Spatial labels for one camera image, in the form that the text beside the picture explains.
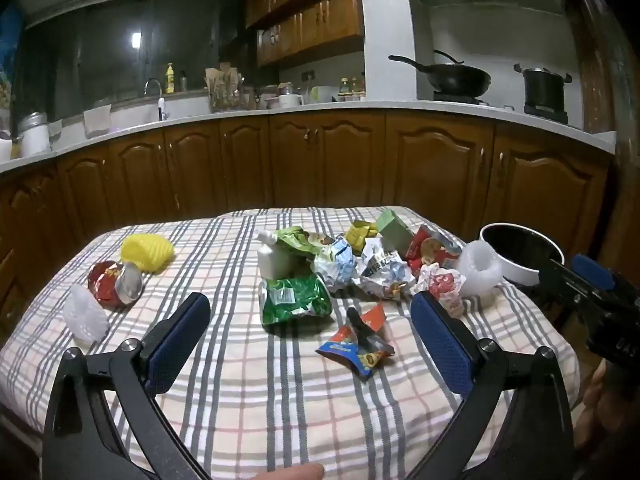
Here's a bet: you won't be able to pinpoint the white kitchen countertop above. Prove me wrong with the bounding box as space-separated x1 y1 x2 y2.
0 100 617 173

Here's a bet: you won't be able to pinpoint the blue red snack wrapper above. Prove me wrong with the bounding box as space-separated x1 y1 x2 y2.
315 302 396 382

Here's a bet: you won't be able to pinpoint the yellow plastic bag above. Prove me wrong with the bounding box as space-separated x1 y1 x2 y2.
121 234 175 274

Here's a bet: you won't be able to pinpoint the colourful wall poster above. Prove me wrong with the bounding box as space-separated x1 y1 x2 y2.
0 5 24 111

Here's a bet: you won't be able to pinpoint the person's left hand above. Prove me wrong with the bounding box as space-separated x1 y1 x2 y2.
257 462 326 480

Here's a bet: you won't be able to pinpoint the wooden lower kitchen cabinets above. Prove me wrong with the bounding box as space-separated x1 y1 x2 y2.
0 110 613 321

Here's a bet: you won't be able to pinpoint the yellow crumpled wrapper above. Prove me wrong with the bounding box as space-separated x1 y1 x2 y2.
345 220 379 253

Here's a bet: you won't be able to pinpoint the blue white crumpled wrapper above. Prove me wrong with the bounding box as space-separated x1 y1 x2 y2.
311 236 357 292

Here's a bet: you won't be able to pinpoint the red white crumpled wrapper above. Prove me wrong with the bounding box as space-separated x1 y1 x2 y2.
412 262 468 318

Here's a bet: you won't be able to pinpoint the green crumpled bag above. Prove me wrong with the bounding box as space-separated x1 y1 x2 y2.
258 273 333 327

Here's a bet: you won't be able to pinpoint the red and white carton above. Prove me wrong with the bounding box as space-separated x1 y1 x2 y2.
404 224 463 273

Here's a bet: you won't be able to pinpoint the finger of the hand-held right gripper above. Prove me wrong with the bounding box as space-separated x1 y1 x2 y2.
572 253 617 291
539 258 602 312

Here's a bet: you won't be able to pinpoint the white plastic cup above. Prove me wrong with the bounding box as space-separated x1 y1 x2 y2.
457 241 502 297

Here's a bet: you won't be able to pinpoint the black cooking pot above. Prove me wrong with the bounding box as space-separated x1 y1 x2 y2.
513 63 572 113

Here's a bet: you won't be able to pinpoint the white bin with black liner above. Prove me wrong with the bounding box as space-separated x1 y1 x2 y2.
479 222 566 288

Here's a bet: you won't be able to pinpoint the green drink carton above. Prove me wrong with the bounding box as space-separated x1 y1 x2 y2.
376 209 416 253

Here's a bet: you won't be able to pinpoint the chrome faucet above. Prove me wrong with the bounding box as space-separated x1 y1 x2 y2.
144 78 167 122

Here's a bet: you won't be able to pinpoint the red crushed can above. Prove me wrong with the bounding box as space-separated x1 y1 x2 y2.
88 260 145 307

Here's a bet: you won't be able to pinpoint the jar of wooden utensils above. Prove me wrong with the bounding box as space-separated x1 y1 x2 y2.
205 62 246 112

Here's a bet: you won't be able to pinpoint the clear ribbed plastic cup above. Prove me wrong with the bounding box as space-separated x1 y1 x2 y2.
63 284 110 345

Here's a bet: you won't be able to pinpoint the wooden upper kitchen cabinets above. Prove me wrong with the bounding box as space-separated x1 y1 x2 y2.
245 0 391 68

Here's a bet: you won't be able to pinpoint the black wok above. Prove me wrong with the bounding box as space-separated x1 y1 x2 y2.
388 50 492 98

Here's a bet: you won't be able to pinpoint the green spouted drink pouch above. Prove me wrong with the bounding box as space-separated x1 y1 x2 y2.
276 226 337 261

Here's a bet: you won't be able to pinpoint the white lidded canister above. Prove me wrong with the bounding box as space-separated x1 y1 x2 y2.
17 112 52 157

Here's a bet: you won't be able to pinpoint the dark kitchen window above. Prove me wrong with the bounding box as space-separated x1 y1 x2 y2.
12 0 251 126

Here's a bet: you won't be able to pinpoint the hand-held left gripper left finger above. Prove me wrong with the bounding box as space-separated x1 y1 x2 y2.
42 292 213 480

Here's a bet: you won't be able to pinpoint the white dish cloth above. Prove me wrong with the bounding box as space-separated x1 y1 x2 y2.
82 105 112 137

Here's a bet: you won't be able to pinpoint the plaid checked cloth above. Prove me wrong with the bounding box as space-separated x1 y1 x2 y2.
0 205 581 480

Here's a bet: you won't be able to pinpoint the wooden framed glass door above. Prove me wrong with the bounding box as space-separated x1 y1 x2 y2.
565 0 640 281

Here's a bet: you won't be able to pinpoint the small white plastic bottle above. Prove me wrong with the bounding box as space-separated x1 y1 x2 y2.
256 230 297 279

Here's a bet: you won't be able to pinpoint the wooden kitchen cabinets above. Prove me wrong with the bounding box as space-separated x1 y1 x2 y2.
0 110 613 321
245 0 391 68

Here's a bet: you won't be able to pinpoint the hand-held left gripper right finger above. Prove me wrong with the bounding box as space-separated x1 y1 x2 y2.
405 290 576 480

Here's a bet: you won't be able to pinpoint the person's right hand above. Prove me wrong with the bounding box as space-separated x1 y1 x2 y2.
574 367 609 453

